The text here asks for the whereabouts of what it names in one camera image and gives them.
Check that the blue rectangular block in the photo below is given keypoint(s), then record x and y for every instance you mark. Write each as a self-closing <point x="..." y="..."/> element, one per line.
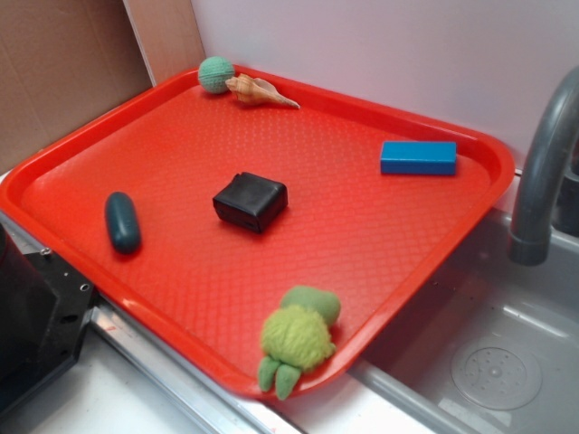
<point x="418" y="158"/>

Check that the red plastic tray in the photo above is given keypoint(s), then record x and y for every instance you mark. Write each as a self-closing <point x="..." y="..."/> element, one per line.
<point x="205" y="286"/>

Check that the black square pouch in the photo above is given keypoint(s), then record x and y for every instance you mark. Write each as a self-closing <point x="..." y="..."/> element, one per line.
<point x="251" y="201"/>

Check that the green plush turtle toy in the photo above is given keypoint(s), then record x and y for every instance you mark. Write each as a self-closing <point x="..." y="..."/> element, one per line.
<point x="295" y="339"/>

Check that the tan conch seashell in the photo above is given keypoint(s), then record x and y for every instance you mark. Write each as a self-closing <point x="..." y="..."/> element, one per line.
<point x="255" y="91"/>

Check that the green knitted ball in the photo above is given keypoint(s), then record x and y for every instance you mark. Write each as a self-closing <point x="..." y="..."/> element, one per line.
<point x="213" y="73"/>

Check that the dark teal oval capsule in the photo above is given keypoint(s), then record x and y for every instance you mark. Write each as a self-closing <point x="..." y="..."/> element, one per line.
<point x="122" y="223"/>

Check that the grey toy sink basin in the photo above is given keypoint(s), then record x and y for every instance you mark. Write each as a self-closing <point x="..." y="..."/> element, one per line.
<point x="485" y="345"/>

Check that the grey curved faucet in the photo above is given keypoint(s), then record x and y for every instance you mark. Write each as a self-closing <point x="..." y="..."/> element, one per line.
<point x="547" y="196"/>

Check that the brown cardboard panel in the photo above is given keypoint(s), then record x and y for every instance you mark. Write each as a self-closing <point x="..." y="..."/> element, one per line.
<point x="63" y="63"/>

